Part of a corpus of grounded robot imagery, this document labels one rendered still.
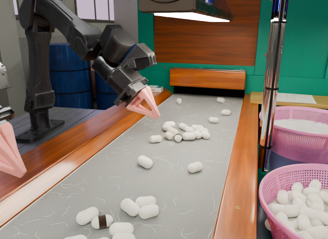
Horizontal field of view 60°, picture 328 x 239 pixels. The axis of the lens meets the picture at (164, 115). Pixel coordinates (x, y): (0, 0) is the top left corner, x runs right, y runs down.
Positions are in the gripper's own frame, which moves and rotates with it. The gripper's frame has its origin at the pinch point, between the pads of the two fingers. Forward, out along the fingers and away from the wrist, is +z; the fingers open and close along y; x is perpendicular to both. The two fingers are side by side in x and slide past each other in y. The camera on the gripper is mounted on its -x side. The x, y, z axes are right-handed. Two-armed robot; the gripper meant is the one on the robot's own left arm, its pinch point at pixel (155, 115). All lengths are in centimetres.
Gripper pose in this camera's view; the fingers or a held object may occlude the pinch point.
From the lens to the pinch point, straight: 70.3
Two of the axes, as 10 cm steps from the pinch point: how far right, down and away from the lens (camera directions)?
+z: 7.1, 7.0, -0.2
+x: -6.3, 6.5, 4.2
